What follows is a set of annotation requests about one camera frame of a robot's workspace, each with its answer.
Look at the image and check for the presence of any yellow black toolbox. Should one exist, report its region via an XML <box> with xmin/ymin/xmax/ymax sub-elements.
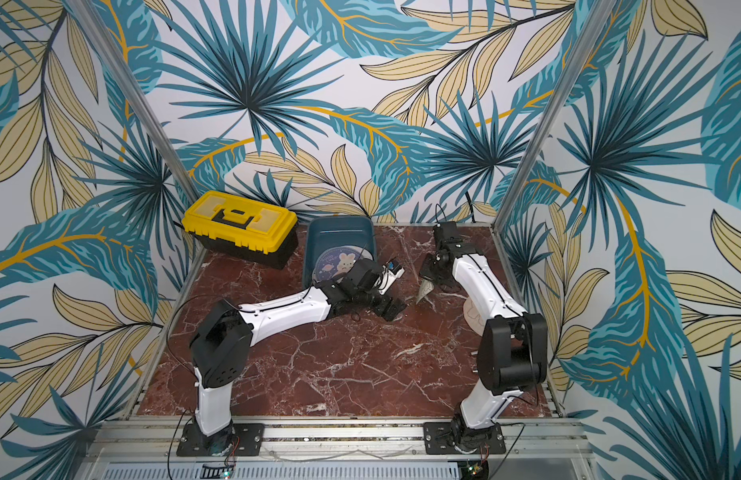
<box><xmin>182</xmin><ymin>191</ymin><xmax>298</xmax><ymax>269</ymax></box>

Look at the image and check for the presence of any green sketch round coaster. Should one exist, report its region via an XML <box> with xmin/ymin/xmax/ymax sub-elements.
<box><xmin>415</xmin><ymin>278</ymin><xmax>434</xmax><ymax>304</ymax></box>

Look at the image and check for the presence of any pink bow bear coaster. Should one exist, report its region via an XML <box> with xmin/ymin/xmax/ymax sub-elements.
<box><xmin>463</xmin><ymin>297</ymin><xmax>485</xmax><ymax>336</ymax></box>

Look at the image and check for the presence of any aluminium corner post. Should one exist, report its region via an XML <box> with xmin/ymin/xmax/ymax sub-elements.
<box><xmin>492</xmin><ymin>1</ymin><xmax>615</xmax><ymax>236</ymax></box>
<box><xmin>68</xmin><ymin>0</ymin><xmax>198</xmax><ymax>203</ymax></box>

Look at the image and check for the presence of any purple bunny round coaster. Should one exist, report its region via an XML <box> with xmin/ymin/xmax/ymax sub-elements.
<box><xmin>312</xmin><ymin>245</ymin><xmax>372</xmax><ymax>283</ymax></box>

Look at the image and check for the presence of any left aluminium corner post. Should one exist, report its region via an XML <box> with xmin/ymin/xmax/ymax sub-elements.
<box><xmin>68</xmin><ymin>0</ymin><xmax>198</xmax><ymax>203</ymax></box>

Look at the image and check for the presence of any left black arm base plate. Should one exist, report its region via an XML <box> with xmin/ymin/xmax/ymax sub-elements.
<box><xmin>176</xmin><ymin>422</ymin><xmax>264</xmax><ymax>457</ymax></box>

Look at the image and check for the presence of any teal plastic storage tray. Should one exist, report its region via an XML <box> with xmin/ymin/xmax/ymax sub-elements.
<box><xmin>302</xmin><ymin>216</ymin><xmax>376</xmax><ymax>287</ymax></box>

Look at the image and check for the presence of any aluminium front frame rail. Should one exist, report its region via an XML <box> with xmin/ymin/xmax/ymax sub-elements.
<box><xmin>76</xmin><ymin>417</ymin><xmax>602</xmax><ymax>479</ymax></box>

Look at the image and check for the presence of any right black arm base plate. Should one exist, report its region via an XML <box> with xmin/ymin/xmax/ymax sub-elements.
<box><xmin>423</xmin><ymin>419</ymin><xmax>506</xmax><ymax>455</ymax></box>

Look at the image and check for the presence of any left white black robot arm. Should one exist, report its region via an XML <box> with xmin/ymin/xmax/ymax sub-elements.
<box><xmin>190</xmin><ymin>258</ymin><xmax>406</xmax><ymax>439</ymax></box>

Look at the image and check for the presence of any right aluminium corner post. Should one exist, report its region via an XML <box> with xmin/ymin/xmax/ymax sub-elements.
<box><xmin>492</xmin><ymin>1</ymin><xmax>615</xmax><ymax>236</ymax></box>

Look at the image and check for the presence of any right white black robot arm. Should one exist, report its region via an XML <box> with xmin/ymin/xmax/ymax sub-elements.
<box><xmin>416</xmin><ymin>221</ymin><xmax>548</xmax><ymax>453</ymax></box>

